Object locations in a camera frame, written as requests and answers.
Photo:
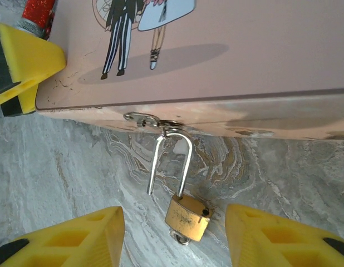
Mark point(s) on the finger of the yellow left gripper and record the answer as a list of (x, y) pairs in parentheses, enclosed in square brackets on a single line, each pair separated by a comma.
[(33, 58)]

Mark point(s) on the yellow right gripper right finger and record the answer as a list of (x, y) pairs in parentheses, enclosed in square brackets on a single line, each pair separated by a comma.
[(272, 239)]

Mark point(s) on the silver tin hasp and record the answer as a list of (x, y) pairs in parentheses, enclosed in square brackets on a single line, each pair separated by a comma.
[(144, 119)]

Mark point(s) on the small brass padlock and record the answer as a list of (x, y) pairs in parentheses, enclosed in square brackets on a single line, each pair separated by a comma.
[(186, 219)]

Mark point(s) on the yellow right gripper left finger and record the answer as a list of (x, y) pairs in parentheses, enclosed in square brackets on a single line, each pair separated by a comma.
[(85, 239)]

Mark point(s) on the pink tin box with couple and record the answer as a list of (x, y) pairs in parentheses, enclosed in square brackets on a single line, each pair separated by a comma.
[(244, 69)]

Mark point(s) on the red glitter microphone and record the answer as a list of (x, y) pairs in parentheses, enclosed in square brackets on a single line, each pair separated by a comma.
[(35, 8)]

